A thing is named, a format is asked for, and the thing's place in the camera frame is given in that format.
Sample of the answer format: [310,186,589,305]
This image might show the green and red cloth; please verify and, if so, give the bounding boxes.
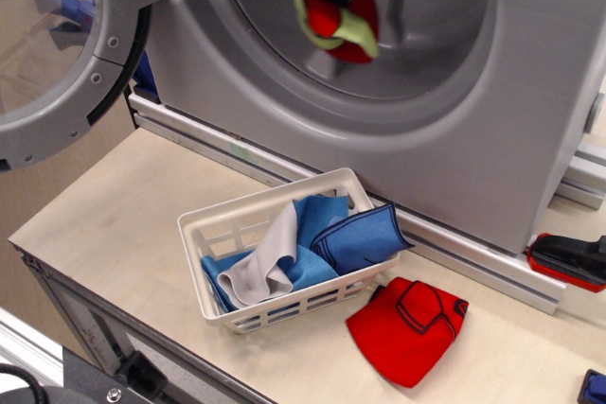
[294,0,379,63]

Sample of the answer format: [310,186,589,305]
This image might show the grey toy washing machine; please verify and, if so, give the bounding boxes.
[148,0,605,253]

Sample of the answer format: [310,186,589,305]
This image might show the round grey machine door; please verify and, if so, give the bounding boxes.
[1,0,159,172]

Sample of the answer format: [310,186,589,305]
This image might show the white plastic laundry basket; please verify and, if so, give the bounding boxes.
[178,191,401,334]

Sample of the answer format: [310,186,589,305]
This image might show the blue clamp behind door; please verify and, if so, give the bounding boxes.
[133,51,158,97]

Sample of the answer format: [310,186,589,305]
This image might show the light blue cloth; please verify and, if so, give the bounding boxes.
[201,195,348,312]

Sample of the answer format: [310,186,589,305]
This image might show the blue jeans cloth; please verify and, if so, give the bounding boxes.
[311,203,414,275]

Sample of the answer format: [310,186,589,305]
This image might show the grey cloth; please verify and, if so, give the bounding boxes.
[217,202,297,308]

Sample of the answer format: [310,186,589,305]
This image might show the red cloth on table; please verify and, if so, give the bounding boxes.
[346,277,469,388]

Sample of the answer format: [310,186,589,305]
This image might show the red and black clamp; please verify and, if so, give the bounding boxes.
[526,234,605,292]

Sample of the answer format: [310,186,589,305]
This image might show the blue black clamp corner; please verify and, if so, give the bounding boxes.
[577,369,606,404]

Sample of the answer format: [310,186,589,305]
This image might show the aluminium table frame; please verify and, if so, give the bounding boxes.
[15,247,272,403]

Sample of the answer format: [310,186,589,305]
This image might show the black bracket with bolt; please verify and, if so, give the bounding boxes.
[62,347,169,403]

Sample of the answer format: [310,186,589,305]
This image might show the black cable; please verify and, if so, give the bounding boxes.
[0,360,62,404]

